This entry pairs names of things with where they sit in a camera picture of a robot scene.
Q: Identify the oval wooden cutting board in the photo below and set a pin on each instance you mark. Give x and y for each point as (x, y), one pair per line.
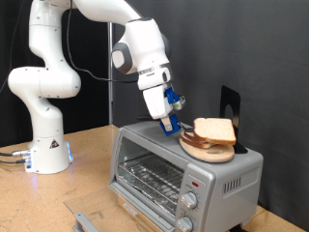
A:
(212, 156)

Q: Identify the black metal bookend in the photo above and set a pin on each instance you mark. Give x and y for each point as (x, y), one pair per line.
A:
(236, 100)

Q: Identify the silver toaster oven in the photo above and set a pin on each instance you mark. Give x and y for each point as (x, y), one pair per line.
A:
(231, 199)

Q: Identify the wooden crate under oven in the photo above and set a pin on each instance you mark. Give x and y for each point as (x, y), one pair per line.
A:
(138, 216)

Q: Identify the grey backdrop cloth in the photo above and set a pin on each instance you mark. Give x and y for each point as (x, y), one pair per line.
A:
(209, 48)

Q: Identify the aluminium foil sheet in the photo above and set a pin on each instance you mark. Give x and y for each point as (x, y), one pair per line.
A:
(151, 197)

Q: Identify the black curtain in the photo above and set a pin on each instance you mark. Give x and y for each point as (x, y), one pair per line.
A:
(93, 106)

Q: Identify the silver oven knob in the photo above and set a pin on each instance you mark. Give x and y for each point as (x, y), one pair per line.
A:
(184, 224)
(189, 199)

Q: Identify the white bread slice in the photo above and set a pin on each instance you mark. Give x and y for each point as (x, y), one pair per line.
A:
(196, 144)
(215, 130)
(193, 137)

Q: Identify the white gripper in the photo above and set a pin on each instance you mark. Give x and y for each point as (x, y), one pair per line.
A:
(157, 103)

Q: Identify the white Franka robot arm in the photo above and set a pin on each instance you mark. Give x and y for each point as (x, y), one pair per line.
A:
(45, 83)

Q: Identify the vertical metal pole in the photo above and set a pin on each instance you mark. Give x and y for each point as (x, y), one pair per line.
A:
(110, 96)

